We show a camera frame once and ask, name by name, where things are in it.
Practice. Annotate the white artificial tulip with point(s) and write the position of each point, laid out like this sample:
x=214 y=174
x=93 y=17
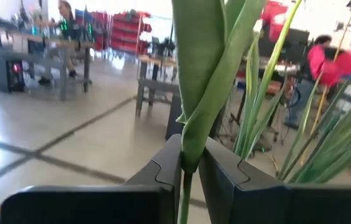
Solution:
x=203 y=62

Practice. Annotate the person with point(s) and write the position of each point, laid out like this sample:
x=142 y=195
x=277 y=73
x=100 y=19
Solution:
x=315 y=59
x=68 y=28

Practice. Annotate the red artificial flower bunch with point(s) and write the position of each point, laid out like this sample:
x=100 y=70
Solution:
x=343 y=146

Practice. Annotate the grey metal table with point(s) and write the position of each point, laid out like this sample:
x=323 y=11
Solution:
x=63 y=71
x=139 y=90

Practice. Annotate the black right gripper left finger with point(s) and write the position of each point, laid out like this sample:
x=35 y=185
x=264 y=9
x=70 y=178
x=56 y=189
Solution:
x=85 y=205

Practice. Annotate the red bin rack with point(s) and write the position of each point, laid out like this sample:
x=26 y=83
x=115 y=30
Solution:
x=127 y=31

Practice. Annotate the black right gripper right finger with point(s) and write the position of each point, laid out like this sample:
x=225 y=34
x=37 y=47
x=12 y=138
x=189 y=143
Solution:
x=287 y=205

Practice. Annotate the black computer monitor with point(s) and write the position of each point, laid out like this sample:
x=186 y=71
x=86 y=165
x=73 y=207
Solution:
x=293 y=43

